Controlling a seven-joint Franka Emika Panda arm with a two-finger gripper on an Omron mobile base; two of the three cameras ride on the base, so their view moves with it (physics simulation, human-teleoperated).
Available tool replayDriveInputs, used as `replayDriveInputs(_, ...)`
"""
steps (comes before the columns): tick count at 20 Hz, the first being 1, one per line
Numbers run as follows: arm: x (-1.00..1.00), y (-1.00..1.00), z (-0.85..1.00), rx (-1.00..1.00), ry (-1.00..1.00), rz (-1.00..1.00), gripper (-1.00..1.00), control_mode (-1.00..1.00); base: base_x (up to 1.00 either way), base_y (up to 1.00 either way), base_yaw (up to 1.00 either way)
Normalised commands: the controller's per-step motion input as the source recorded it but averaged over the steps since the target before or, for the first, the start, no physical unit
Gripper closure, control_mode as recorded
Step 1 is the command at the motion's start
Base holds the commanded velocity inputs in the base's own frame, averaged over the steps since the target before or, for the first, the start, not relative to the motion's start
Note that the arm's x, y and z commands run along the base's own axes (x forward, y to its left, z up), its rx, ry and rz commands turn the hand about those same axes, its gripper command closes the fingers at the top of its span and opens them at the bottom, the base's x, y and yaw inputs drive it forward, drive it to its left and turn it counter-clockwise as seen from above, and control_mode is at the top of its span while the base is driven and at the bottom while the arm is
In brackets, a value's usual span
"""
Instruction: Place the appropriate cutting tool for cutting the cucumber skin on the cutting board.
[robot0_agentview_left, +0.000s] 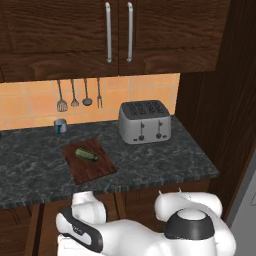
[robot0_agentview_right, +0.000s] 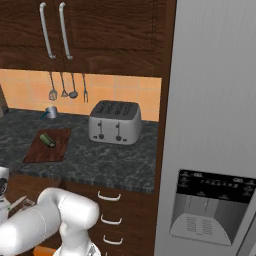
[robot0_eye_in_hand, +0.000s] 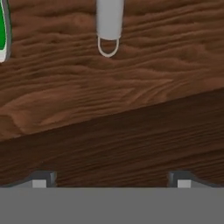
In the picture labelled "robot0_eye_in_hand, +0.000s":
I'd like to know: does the green and white tool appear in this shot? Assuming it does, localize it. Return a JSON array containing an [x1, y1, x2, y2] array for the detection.
[[0, 0, 12, 64]]

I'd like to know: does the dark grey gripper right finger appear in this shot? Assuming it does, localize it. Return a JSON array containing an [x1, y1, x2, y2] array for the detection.
[[167, 171, 223, 189]]

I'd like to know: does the grey tool handle with loop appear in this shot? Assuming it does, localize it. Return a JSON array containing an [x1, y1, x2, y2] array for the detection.
[[95, 0, 125, 59]]

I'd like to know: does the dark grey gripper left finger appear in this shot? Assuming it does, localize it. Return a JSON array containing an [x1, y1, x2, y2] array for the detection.
[[2, 170, 58, 189]]

